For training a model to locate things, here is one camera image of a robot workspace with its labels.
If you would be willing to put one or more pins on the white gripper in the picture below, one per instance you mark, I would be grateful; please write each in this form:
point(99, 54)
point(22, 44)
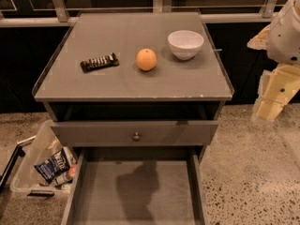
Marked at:
point(285, 37)

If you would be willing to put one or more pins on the orange fruit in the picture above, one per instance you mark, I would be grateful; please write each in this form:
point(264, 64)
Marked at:
point(146, 59)

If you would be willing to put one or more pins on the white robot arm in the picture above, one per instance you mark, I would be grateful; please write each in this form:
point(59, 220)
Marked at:
point(281, 40)

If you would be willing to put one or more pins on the grey drawer cabinet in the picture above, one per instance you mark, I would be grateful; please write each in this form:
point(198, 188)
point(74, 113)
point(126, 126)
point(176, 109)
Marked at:
point(173, 90)

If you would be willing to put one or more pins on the grey top drawer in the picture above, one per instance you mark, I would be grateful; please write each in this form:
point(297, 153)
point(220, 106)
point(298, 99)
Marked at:
point(134, 133)

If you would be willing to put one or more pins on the grey open middle drawer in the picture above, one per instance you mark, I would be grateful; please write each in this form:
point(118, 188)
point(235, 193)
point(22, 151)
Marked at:
point(155, 186)

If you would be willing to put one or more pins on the white ceramic bowl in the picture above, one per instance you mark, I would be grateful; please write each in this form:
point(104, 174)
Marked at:
point(185, 44)

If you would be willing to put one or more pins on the dark snack bar packet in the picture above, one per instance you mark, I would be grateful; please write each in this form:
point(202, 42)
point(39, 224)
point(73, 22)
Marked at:
point(105, 61)

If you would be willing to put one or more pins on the small red fruit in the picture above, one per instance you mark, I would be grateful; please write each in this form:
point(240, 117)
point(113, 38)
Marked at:
point(71, 171)

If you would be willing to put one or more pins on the blue chip bag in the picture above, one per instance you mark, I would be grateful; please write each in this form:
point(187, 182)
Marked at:
point(55, 165)

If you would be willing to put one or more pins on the clear plastic bin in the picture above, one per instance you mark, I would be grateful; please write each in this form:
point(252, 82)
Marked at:
point(27, 180)

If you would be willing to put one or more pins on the metal railing frame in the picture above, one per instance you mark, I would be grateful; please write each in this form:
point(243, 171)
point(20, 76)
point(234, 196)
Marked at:
point(21, 13)

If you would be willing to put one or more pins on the black metal frame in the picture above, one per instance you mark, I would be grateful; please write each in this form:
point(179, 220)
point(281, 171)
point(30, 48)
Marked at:
point(18, 152)

